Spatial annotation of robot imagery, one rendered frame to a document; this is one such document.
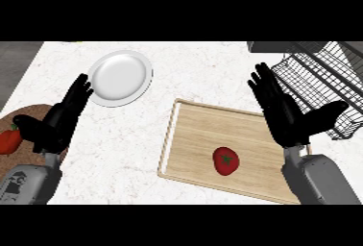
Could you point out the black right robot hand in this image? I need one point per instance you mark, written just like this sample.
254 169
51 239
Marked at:
283 109

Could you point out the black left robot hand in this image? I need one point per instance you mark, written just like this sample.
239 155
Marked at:
56 123

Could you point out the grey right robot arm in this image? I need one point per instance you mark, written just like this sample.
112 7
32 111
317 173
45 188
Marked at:
315 179

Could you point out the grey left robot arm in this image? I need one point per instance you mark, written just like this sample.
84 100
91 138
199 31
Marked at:
28 182

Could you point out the pale wooden tray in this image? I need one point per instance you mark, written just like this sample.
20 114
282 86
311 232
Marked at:
212 150

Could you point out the red tomato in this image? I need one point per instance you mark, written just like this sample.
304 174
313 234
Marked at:
224 160

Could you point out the brown round placemat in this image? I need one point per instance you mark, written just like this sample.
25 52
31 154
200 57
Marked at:
25 150

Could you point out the red bell pepper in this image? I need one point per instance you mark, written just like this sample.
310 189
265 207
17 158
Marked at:
7 141

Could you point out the white round plate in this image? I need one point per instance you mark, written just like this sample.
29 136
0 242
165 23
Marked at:
119 78

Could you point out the dark grey appliance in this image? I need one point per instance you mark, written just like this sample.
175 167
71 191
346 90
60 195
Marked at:
268 46

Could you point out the yellow-green object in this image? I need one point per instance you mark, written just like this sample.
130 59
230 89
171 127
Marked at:
72 42

